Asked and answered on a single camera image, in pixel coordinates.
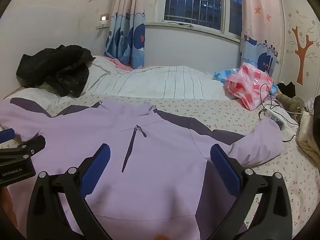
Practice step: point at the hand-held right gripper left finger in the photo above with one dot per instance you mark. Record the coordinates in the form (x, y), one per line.
(98, 165)

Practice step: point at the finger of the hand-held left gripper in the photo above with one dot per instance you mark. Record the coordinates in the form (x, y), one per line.
(7, 135)
(31, 146)

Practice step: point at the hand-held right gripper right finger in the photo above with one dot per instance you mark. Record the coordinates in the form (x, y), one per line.
(225, 170)

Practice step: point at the purple two-tone jacket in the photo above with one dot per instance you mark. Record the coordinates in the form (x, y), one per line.
(162, 155)

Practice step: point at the cherry print bed sheet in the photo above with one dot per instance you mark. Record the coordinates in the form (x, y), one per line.
(225, 115)

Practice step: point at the black padded jacket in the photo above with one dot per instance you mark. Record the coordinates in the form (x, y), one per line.
(62, 67)

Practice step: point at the pink checkered plastic bag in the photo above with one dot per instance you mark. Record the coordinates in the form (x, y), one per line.
(247, 85)

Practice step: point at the beige blanket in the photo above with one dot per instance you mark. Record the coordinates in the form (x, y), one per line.
(310, 142)

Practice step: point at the olive garment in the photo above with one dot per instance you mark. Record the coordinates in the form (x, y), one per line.
(292, 102)

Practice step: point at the pink cloth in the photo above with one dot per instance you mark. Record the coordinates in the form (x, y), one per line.
(120, 63)

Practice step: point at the dark cloth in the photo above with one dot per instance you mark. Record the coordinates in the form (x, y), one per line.
(287, 87)

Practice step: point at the white striped duvet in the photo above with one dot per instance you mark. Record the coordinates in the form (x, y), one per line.
(162, 82)

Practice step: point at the pink and blue whale curtain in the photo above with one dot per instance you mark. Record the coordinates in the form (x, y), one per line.
(255, 30)
(135, 30)

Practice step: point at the barred window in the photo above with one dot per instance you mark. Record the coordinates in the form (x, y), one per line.
(195, 2)

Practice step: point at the white wall power strip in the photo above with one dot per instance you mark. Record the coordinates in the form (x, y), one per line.
(103, 25)

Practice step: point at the white wall switch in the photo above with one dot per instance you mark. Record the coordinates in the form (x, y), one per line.
(104, 17)

